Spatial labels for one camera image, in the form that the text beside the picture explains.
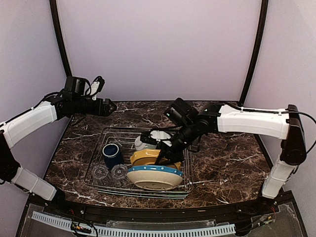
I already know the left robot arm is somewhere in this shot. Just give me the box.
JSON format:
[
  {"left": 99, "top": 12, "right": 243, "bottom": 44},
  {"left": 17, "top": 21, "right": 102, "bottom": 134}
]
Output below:
[{"left": 0, "top": 76, "right": 117, "bottom": 215}]

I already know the right black frame post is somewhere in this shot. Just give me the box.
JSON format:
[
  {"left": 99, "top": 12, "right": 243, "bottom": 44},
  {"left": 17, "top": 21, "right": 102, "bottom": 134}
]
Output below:
[{"left": 238, "top": 0, "right": 269, "bottom": 106}]

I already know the wire dish rack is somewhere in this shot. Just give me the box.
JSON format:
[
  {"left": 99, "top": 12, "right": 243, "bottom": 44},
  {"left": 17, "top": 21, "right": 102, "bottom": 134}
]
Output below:
[{"left": 84, "top": 127, "right": 193, "bottom": 199}]

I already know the large beige plate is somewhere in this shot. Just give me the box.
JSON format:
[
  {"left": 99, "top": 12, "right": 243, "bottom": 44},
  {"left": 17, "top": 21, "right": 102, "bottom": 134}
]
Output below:
[{"left": 127, "top": 170, "right": 183, "bottom": 191}]

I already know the black front rail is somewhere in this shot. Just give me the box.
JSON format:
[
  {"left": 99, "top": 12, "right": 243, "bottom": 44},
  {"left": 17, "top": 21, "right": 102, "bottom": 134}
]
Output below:
[{"left": 44, "top": 191, "right": 294, "bottom": 225}]

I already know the clear glass cup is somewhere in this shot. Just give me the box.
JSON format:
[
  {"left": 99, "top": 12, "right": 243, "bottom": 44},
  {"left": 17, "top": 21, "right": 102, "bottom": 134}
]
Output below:
[
  {"left": 92, "top": 164, "right": 109, "bottom": 180},
  {"left": 111, "top": 164, "right": 128, "bottom": 180}
]

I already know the dark blue ceramic mug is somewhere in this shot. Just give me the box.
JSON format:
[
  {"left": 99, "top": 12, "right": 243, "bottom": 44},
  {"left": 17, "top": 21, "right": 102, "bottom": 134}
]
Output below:
[{"left": 102, "top": 143, "right": 123, "bottom": 170}]

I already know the white slotted cable duct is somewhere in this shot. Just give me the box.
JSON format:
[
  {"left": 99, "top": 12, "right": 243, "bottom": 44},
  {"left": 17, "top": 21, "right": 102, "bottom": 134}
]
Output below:
[{"left": 32, "top": 211, "right": 236, "bottom": 237}]

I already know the blue polka dot plate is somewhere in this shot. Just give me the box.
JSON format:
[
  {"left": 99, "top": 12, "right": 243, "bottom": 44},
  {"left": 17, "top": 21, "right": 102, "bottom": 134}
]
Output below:
[{"left": 128, "top": 165, "right": 184, "bottom": 177}]

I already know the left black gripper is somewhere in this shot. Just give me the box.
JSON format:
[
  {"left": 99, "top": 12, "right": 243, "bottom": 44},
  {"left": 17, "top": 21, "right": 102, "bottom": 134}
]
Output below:
[{"left": 73, "top": 97, "right": 117, "bottom": 117}]

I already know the right clear glass cup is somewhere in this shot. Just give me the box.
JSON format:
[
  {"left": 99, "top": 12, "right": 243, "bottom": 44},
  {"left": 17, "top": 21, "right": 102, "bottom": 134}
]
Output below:
[{"left": 111, "top": 164, "right": 128, "bottom": 180}]

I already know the left black frame post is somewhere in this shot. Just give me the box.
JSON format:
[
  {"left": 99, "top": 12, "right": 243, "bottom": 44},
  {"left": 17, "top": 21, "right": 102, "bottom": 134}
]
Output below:
[{"left": 49, "top": 0, "right": 72, "bottom": 77}]

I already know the black frame post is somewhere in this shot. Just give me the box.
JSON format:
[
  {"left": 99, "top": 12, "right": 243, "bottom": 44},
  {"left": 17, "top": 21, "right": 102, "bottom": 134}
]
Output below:
[
  {"left": 49, "top": 0, "right": 72, "bottom": 77},
  {"left": 238, "top": 0, "right": 269, "bottom": 106}
]

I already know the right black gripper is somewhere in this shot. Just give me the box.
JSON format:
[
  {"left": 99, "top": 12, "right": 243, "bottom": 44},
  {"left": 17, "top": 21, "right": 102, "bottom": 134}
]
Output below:
[{"left": 155, "top": 120, "right": 198, "bottom": 166}]

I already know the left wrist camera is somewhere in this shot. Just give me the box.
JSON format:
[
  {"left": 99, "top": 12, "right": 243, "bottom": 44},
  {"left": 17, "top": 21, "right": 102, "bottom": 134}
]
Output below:
[{"left": 90, "top": 76, "right": 105, "bottom": 100}]

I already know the yellow plate with white rings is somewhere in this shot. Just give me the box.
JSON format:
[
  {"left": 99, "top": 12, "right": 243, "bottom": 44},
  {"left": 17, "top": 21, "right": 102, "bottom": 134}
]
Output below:
[{"left": 130, "top": 149, "right": 182, "bottom": 169}]

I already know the white green patterned bowl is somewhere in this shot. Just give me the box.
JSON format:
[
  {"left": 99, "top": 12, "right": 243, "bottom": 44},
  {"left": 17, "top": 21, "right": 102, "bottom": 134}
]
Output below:
[{"left": 134, "top": 136, "right": 157, "bottom": 151}]

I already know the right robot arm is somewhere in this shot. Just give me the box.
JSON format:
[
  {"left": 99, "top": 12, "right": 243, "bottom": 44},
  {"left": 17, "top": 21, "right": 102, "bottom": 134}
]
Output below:
[{"left": 158, "top": 98, "right": 307, "bottom": 214}]

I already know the left clear glass cup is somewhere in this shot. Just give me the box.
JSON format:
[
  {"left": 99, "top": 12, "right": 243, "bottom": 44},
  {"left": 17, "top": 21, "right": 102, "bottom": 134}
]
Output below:
[{"left": 92, "top": 164, "right": 109, "bottom": 180}]

